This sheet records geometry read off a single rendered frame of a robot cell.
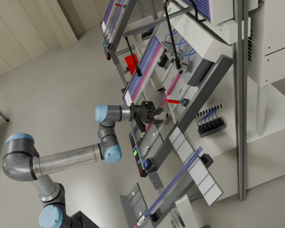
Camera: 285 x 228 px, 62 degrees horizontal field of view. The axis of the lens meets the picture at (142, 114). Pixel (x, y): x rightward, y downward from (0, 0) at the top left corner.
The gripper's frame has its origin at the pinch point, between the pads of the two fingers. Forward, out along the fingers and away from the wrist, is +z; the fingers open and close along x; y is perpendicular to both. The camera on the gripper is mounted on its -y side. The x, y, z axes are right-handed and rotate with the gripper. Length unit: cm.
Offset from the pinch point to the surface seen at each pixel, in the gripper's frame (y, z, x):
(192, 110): 12.4, 5.5, -10.1
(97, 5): -62, 15, 418
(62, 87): -136, -49, 232
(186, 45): 34.1, 2.7, 9.6
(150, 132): -16.7, -2.8, 6.9
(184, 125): 3.2, 4.4, -10.1
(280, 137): -6, 70, -10
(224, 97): -7, 55, 29
